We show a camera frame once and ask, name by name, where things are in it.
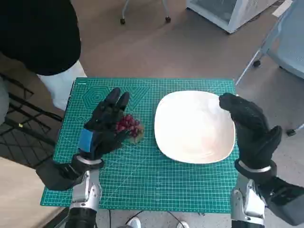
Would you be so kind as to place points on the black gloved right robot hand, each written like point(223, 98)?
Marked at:
point(251, 128)

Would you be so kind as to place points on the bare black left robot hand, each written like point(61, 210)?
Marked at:
point(104, 118)

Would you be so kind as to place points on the red toy grape bunch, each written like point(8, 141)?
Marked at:
point(130, 124)

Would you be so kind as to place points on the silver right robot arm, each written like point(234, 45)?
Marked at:
point(247, 199)

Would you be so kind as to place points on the white square plate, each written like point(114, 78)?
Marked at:
point(194, 128)

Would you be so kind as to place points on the green cutting mat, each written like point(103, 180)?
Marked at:
point(147, 180)

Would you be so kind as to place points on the light blue mesh chair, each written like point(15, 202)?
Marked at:
point(292, 47)

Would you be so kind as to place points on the person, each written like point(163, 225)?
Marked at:
point(35, 35)

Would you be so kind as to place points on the white rounded foot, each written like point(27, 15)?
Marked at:
point(183, 225)
point(134, 223)

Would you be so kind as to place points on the white cabinet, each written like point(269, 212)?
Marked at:
point(228, 14)

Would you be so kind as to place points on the grey rolling chair base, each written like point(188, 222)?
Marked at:
point(168, 19)

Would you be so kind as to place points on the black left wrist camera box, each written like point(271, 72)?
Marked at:
point(57, 174)

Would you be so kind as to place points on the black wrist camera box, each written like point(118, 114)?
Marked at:
point(57, 174)
point(285, 199)

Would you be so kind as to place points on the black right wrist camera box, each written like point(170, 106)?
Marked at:
point(285, 199)

